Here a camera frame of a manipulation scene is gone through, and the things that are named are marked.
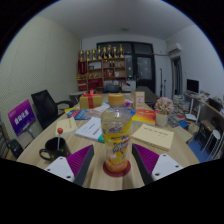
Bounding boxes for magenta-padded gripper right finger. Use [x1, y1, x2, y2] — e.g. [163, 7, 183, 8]
[131, 143, 184, 186]

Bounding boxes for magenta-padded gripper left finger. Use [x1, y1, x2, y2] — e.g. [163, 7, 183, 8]
[44, 144, 95, 187]

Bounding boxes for yellow-labelled orange drink bottle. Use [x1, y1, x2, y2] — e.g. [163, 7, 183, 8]
[100, 93, 133, 174]

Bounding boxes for black mug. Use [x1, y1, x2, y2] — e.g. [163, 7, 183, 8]
[38, 136, 72, 162]

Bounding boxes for red-tipped white stick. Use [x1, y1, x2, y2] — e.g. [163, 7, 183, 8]
[56, 127, 64, 151]

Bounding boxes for small tan envelope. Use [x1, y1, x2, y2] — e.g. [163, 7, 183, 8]
[54, 116, 78, 137]

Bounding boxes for white booklet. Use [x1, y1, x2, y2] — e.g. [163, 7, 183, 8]
[74, 116, 104, 142]

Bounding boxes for orange yellow book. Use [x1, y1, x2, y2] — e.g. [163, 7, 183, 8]
[131, 108, 157, 125]

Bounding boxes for blue magazine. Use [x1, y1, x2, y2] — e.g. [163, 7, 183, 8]
[66, 108, 93, 121]

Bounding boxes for white round stool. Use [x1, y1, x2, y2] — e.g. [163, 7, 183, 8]
[203, 129, 222, 156]

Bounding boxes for pink flowers in white pot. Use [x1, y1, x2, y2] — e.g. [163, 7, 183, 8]
[153, 96, 175, 128]

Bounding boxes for purple sign board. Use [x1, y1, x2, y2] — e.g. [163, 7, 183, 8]
[7, 99, 37, 137]

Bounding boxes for black office chair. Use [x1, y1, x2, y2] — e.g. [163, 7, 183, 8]
[30, 89, 75, 130]

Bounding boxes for standing orange white card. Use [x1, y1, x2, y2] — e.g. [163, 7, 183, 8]
[133, 90, 146, 111]

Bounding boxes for brown office chair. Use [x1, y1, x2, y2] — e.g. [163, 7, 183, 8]
[144, 85, 160, 108]

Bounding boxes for round white side table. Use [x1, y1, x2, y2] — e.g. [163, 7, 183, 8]
[69, 90, 84, 103]

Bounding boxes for yellow gift box red ribbon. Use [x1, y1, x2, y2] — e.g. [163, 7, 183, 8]
[79, 88, 103, 110]

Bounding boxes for black computer monitor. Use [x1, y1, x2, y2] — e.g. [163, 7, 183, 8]
[186, 78, 200, 94]

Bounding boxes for dark glass door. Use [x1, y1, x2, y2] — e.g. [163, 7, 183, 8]
[96, 41, 156, 94]

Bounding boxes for wooden shelf unit with trophies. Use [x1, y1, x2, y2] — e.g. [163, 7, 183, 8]
[76, 44, 128, 91]

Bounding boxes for white wall air conditioner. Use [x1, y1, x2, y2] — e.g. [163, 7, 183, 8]
[166, 42, 183, 57]

